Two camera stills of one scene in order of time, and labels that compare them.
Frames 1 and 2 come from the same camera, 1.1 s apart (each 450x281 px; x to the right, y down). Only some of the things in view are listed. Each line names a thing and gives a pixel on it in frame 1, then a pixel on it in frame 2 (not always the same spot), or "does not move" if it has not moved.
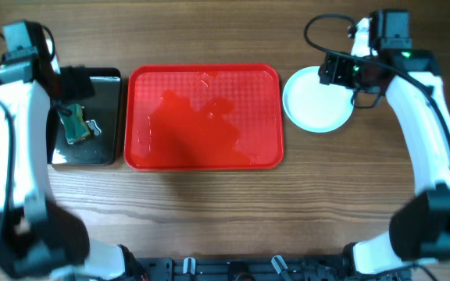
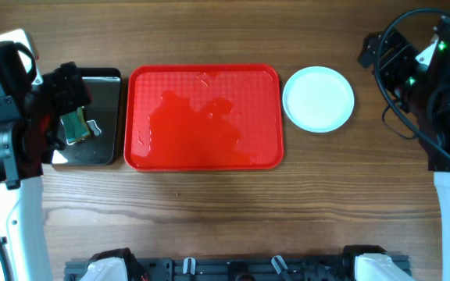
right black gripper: [333, 72] to [405, 55]
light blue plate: [314, 106] does not move
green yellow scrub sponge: [76, 126] does not move
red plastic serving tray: [211, 117] does not move
